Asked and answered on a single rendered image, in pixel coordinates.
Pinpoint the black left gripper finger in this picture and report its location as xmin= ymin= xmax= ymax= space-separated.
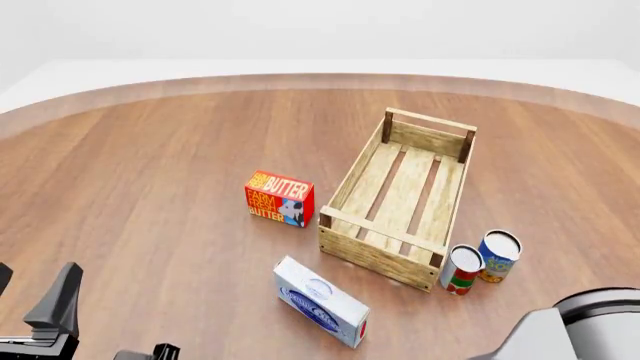
xmin=22 ymin=261 xmax=84 ymax=339
xmin=0 ymin=262 xmax=14 ymax=298

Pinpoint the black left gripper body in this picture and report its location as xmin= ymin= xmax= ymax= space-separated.
xmin=0 ymin=326 xmax=81 ymax=360

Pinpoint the wooden slat tray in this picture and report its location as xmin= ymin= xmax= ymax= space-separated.
xmin=318 ymin=107 xmax=478 ymax=294

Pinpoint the small plate on black stalk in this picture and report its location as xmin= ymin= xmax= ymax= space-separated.
xmin=113 ymin=342 xmax=182 ymax=360

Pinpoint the red butter box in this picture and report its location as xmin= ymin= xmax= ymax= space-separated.
xmin=244 ymin=170 xmax=316 ymax=229

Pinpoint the white and blue food box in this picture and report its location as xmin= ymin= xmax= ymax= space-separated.
xmin=272 ymin=255 xmax=372 ymax=350

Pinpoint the tomato print tin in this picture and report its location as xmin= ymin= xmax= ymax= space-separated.
xmin=439 ymin=244 xmax=487 ymax=297

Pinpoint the blue soup tin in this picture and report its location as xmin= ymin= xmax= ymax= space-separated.
xmin=477 ymin=229 xmax=523 ymax=285

